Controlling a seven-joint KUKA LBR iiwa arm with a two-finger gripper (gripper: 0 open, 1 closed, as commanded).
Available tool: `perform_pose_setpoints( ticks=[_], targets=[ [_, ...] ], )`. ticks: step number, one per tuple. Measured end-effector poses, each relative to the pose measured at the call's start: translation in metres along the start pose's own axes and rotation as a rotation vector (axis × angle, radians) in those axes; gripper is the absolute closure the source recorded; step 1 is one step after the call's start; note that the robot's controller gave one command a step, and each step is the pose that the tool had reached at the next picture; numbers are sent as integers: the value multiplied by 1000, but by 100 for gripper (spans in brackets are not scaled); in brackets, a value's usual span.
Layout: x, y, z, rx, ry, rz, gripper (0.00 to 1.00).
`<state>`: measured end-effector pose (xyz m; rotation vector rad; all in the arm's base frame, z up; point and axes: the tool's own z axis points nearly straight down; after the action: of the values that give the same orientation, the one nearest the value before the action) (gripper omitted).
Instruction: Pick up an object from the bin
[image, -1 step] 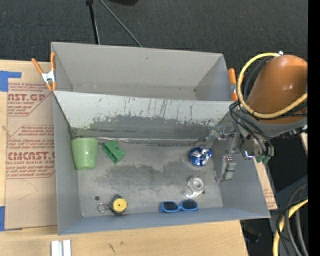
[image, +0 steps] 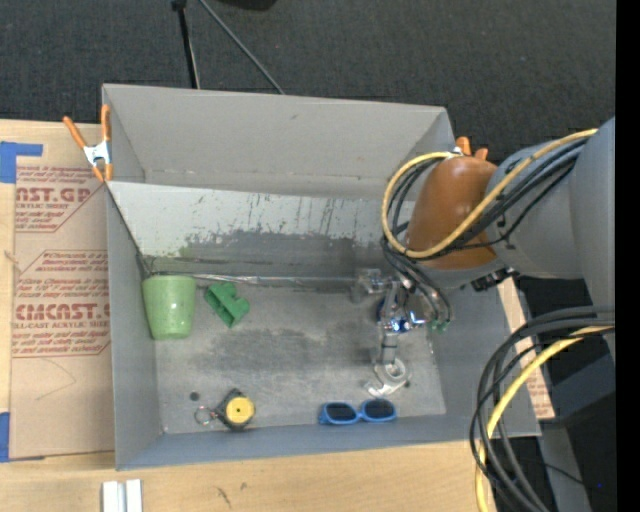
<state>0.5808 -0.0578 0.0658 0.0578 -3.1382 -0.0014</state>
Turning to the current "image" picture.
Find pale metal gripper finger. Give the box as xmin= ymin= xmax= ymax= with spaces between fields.
xmin=378 ymin=361 xmax=415 ymax=385
xmin=363 ymin=378 xmax=405 ymax=400

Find blue sunglasses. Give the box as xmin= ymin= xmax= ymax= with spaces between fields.
xmin=318 ymin=398 xmax=400 ymax=427

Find clear long thin rod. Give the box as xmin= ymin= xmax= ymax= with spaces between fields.
xmin=192 ymin=268 xmax=384 ymax=302

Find grey metal bin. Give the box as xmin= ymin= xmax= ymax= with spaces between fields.
xmin=101 ymin=83 xmax=542 ymax=471

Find yellow and black tape measure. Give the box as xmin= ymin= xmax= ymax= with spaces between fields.
xmin=194 ymin=388 xmax=257 ymax=432

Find dark green toy block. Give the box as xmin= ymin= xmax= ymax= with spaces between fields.
xmin=203 ymin=281 xmax=251 ymax=330

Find light green cup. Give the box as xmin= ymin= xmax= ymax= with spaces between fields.
xmin=141 ymin=274 xmax=197 ymax=341

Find brown cardboard board red print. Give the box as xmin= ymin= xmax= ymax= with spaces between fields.
xmin=0 ymin=118 xmax=557 ymax=464

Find black cylinder on white bracket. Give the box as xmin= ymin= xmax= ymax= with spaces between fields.
xmin=469 ymin=267 xmax=516 ymax=294

